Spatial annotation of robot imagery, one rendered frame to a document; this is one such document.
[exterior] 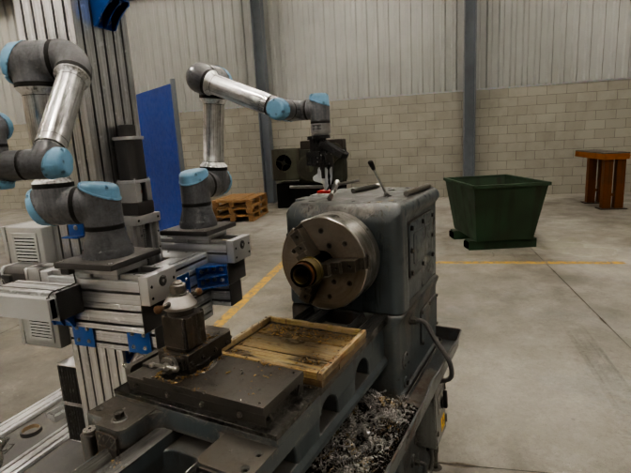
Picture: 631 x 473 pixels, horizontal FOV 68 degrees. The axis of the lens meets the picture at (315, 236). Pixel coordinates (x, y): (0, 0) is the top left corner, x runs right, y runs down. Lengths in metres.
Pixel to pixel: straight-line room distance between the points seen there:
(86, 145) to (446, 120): 10.30
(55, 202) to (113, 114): 0.43
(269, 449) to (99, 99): 1.29
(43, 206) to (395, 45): 10.67
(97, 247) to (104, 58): 0.68
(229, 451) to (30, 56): 1.18
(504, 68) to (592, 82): 1.84
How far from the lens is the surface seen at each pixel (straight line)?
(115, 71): 1.90
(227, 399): 1.03
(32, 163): 1.33
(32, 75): 1.61
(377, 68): 11.73
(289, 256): 1.60
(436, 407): 2.13
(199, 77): 1.89
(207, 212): 1.94
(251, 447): 1.01
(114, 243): 1.55
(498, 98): 11.72
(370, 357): 1.61
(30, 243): 1.99
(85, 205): 1.55
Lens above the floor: 1.48
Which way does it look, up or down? 11 degrees down
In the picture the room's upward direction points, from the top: 3 degrees counter-clockwise
